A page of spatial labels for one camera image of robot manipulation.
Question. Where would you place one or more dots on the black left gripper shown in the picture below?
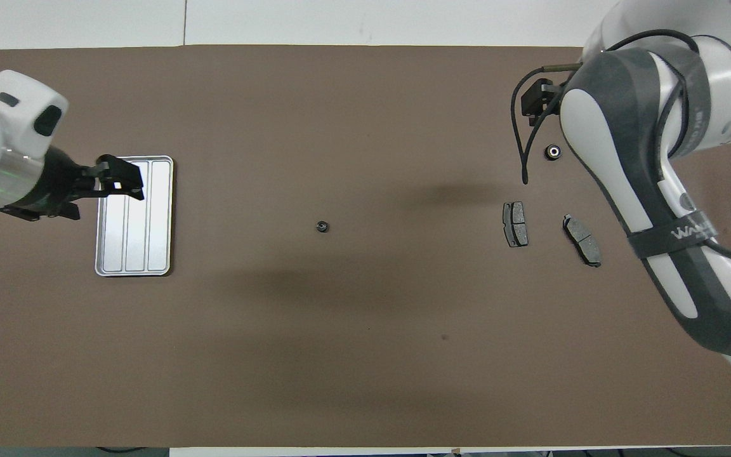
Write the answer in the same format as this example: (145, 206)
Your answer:
(64, 181)

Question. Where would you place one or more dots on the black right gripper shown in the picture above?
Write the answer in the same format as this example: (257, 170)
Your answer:
(543, 95)

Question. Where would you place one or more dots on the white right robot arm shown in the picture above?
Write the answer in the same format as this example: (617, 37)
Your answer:
(619, 127)

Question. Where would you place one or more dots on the silver metal tray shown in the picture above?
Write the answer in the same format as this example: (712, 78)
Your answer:
(150, 241)

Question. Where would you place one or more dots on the dark grey rectangular brake pad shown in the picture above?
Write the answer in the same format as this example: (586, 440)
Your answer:
(516, 225)

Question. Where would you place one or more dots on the dark grey curved brake pad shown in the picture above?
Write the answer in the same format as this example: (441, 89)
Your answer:
(582, 240)

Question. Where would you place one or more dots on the brown table mat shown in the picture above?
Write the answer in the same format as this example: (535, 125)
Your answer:
(340, 349)

